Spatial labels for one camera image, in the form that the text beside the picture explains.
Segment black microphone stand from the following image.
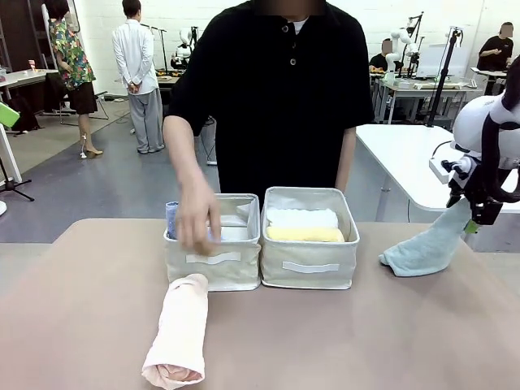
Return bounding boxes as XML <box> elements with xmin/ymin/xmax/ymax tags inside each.
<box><xmin>141</xmin><ymin>23</ymin><xmax>168</xmax><ymax>73</ymax></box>

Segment black tripod pole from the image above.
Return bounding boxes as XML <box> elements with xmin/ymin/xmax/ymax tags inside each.
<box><xmin>423</xmin><ymin>26</ymin><xmax>465</xmax><ymax>128</ymax></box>

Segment person's right hand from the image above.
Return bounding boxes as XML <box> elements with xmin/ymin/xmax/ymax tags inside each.
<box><xmin>176</xmin><ymin>187</ymin><xmax>223</xmax><ymax>257</ymax></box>

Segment white rolled towel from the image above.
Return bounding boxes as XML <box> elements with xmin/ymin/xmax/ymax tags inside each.
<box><xmin>266</xmin><ymin>207</ymin><xmax>339</xmax><ymax>229</ymax></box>

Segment cream fabric storage basket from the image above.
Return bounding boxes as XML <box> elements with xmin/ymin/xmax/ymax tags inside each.
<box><xmin>162</xmin><ymin>193</ymin><xmax>262</xmax><ymax>293</ymax></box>
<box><xmin>258</xmin><ymin>185</ymin><xmax>361</xmax><ymax>290</ymax></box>

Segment grey background workbench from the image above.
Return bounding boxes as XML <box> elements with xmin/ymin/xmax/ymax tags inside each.
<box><xmin>377</xmin><ymin>75</ymin><xmax>470</xmax><ymax>125</ymax></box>

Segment standing person in black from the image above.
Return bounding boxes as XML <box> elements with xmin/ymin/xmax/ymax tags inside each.
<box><xmin>477</xmin><ymin>22</ymin><xmax>516</xmax><ymax>73</ymax></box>

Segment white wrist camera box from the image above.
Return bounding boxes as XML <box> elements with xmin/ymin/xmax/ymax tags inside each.
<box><xmin>429</xmin><ymin>156</ymin><xmax>472</xmax><ymax>184</ymax></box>

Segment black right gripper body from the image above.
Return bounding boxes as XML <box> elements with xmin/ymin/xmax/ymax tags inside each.
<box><xmin>462</xmin><ymin>180</ymin><xmax>505</xmax><ymax>227</ymax></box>

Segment white side table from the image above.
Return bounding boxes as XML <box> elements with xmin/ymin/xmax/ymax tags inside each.
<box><xmin>355</xmin><ymin>123</ymin><xmax>520</xmax><ymax>223</ymax></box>

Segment black tripod legs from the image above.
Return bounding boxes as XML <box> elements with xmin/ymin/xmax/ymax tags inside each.
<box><xmin>0</xmin><ymin>158</ymin><xmax>36</xmax><ymax>202</ymax></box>

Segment white background desk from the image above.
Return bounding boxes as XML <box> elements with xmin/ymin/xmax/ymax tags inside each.
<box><xmin>0</xmin><ymin>67</ymin><xmax>60</xmax><ymax>103</ymax></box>

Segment pink rolled towel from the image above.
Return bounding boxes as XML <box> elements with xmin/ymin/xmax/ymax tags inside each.
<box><xmin>141</xmin><ymin>273</ymin><xmax>210</xmax><ymax>385</ymax></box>

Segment teal towel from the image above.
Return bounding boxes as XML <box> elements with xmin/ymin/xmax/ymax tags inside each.
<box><xmin>378</xmin><ymin>198</ymin><xmax>475</xmax><ymax>278</ymax></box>

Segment yellow rolled towel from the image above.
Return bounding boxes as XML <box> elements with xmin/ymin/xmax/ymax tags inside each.
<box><xmin>266</xmin><ymin>226</ymin><xmax>345</xmax><ymax>244</ymax></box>

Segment person's left forearm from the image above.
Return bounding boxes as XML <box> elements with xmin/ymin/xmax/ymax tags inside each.
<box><xmin>335</xmin><ymin>124</ymin><xmax>358</xmax><ymax>193</ymax></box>

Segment seated person in black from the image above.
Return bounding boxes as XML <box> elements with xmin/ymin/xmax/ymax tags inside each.
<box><xmin>368</xmin><ymin>38</ymin><xmax>396</xmax><ymax>71</ymax></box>

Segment small white humanoid robot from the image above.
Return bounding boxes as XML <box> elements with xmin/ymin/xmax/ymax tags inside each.
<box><xmin>169</xmin><ymin>27</ymin><xmax>199</xmax><ymax>71</ymax></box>

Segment black robot cable hose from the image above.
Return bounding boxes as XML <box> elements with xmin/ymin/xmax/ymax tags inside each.
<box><xmin>480</xmin><ymin>92</ymin><xmax>520</xmax><ymax>204</ymax></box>

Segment white display board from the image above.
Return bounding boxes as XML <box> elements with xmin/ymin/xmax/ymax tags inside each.
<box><xmin>417</xmin><ymin>42</ymin><xmax>473</xmax><ymax>79</ymax></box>

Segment green panel on white stand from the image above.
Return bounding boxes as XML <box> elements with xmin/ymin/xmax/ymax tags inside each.
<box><xmin>0</xmin><ymin>101</ymin><xmax>24</xmax><ymax>184</ymax></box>

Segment person in black polo shirt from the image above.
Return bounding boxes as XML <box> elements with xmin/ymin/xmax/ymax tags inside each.
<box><xmin>162</xmin><ymin>0</ymin><xmax>375</xmax><ymax>197</ymax></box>

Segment woman in floral shirt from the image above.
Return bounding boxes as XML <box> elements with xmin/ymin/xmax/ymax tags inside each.
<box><xmin>46</xmin><ymin>0</ymin><xmax>105</xmax><ymax>159</ymax></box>

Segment person's right forearm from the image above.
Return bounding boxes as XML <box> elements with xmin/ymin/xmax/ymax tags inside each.
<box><xmin>162</xmin><ymin>114</ymin><xmax>216</xmax><ymax>200</ymax></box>

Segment man in white shirt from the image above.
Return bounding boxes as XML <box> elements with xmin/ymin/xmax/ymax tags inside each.
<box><xmin>111</xmin><ymin>0</ymin><xmax>166</xmax><ymax>154</ymax></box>

